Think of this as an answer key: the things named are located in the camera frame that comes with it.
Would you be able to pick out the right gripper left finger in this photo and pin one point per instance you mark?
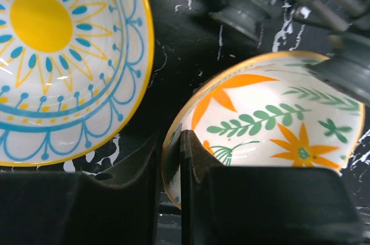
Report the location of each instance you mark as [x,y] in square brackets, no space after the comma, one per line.
[117,206]

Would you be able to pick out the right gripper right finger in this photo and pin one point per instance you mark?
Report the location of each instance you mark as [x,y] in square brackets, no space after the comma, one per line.
[262,205]

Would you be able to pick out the orange flower green leaf bowl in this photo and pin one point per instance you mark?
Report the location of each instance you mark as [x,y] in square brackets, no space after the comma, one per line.
[266,111]

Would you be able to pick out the grey wire dish rack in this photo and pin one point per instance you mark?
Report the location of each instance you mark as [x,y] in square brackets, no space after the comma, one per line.
[347,69]

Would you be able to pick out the yellow sun pattern bowl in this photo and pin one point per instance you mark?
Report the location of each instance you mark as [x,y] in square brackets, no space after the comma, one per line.
[73,73]

